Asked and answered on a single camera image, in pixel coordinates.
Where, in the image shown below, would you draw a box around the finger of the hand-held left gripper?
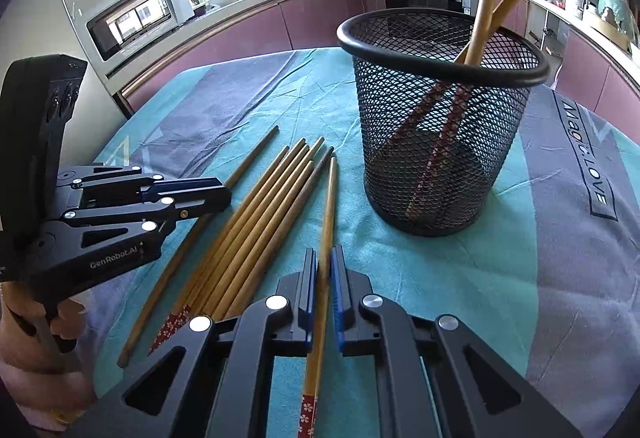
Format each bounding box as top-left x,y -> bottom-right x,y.
60,187 -> 232,244
75,165 -> 223,201

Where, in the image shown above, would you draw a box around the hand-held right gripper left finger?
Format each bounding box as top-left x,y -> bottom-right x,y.
65,247 -> 321,438

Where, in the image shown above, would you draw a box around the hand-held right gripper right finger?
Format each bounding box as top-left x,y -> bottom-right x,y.
330,245 -> 583,438

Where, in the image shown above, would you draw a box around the bundle of wooden chopsticks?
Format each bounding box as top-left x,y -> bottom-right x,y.
147,137 -> 335,356

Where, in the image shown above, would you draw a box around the dark brown wooden chopstick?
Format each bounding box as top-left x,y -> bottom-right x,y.
117,125 -> 281,368

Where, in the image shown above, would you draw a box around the black mesh utensil holder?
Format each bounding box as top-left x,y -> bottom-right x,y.
336,8 -> 551,237

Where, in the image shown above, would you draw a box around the person's left hand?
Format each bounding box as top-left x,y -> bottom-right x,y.
0,288 -> 98,429

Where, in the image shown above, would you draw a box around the teal grey tablecloth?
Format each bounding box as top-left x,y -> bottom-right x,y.
92,46 -> 640,438

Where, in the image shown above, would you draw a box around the purple kitchen cabinets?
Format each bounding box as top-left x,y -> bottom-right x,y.
127,0 -> 383,114
500,0 -> 640,144

